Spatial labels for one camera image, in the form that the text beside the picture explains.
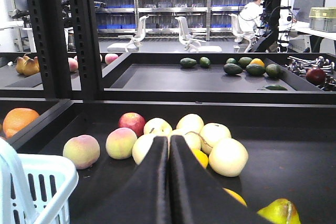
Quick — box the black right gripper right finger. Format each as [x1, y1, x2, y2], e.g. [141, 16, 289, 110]
[169, 135, 269, 223]

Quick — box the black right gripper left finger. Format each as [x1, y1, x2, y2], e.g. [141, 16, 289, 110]
[70, 137, 172, 223]

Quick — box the light blue plastic basket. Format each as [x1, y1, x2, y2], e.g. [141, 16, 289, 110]
[1, 140, 79, 223]

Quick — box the yellow lemon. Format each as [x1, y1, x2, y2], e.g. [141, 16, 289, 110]
[191, 148, 208, 169]

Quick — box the peach right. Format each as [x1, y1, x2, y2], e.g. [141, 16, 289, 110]
[106, 127, 138, 159]

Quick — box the peach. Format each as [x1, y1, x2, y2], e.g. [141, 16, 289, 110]
[62, 135, 100, 170]
[106, 127, 138, 159]

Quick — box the peach left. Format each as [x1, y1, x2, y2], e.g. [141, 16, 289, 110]
[62, 135, 100, 170]

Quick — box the red apple by peaches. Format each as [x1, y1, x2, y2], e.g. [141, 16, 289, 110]
[118, 112, 146, 137]

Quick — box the black wooden fruit stand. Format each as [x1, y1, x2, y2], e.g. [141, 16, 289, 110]
[12, 0, 335, 223]

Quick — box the orange fruit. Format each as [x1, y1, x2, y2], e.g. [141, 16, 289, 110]
[3, 108, 39, 138]

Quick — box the white office chair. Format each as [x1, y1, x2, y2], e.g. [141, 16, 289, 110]
[175, 16, 222, 53]

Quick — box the person in white coat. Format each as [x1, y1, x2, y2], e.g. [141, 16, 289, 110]
[238, 0, 263, 41]

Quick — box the white humanoid robot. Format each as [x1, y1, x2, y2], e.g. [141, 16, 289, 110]
[250, 0, 295, 52]

